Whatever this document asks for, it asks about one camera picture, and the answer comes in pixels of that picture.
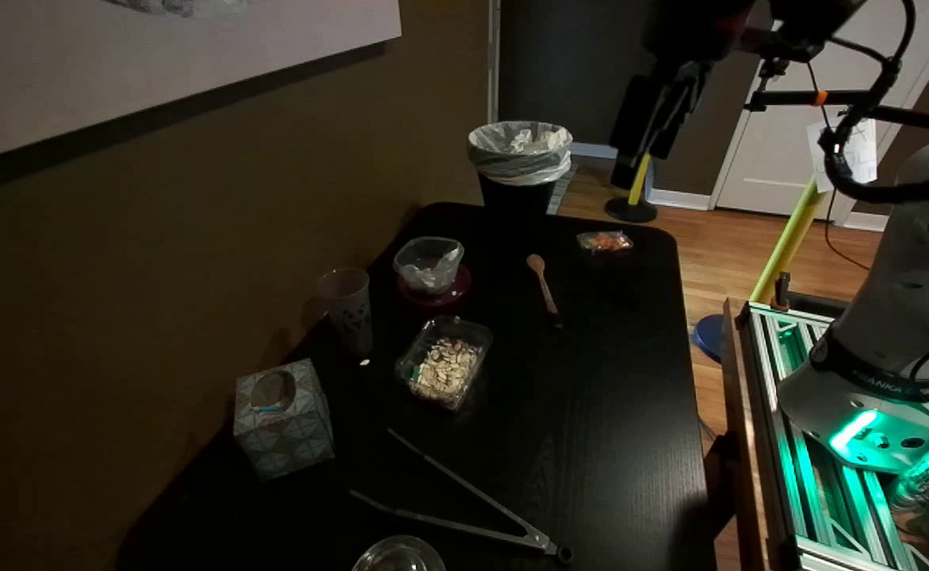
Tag wooden spoon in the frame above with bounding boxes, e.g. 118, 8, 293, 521
525, 251, 569, 325

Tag blue round floor item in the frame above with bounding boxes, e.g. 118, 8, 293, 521
687, 310, 737, 364

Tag colourful snack packet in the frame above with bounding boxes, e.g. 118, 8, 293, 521
575, 230, 637, 257

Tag black bin with white bag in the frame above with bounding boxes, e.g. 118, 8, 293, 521
465, 118, 578, 223

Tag white tissue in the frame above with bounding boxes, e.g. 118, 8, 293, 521
401, 247, 462, 291

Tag white paper tag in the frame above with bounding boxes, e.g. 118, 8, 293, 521
814, 114, 879, 192

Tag metal tongs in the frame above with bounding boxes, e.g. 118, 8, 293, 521
346, 426, 570, 562

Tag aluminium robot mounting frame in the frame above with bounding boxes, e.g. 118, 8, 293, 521
730, 300, 929, 571

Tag large white wall board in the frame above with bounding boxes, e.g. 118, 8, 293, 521
0, 0, 407, 172

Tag upright yellow pole stand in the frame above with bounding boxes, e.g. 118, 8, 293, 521
604, 151, 659, 226

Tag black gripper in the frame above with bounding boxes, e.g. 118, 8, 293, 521
608, 58, 710, 168

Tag black camera on boom stand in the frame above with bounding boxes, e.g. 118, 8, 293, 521
743, 38, 929, 137

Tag white panelled door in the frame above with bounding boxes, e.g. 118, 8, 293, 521
710, 0, 929, 223

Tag clear drinking glass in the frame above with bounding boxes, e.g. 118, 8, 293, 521
314, 263, 377, 362

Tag clear rectangular food container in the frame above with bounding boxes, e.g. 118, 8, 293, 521
392, 310, 496, 416

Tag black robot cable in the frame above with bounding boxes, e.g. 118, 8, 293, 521
819, 0, 929, 207

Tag patterned tissue box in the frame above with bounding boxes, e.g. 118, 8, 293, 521
233, 355, 340, 486

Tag slanted yellow-green pole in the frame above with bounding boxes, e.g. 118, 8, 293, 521
750, 178, 830, 310

